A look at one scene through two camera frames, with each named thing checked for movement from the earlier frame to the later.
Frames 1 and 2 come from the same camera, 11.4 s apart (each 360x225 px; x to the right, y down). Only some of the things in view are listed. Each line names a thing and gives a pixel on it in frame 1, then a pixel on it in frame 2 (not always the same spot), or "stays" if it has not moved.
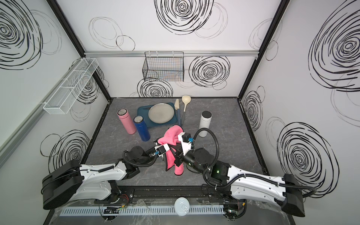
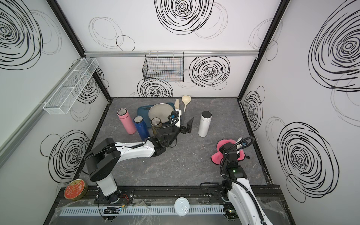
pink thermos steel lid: x=123 y=114 stays
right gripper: x=180 y=159 to x=222 y=148
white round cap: x=181 y=206 stays
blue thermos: x=142 y=127 stays
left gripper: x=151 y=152 to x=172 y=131
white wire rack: x=68 y=90 stays
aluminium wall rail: x=187 y=53 stays
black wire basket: x=163 y=66 stays
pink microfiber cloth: x=171 y=137 to x=217 y=157
